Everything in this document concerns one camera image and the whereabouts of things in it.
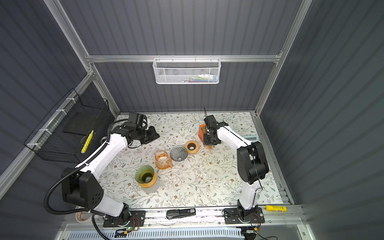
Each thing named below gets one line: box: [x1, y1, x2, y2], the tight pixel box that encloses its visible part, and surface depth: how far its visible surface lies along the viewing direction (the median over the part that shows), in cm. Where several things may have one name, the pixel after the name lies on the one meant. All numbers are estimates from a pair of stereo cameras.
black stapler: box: [166, 208, 196, 220], surface depth 74 cm
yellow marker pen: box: [80, 130, 95, 154], surface depth 72 cm
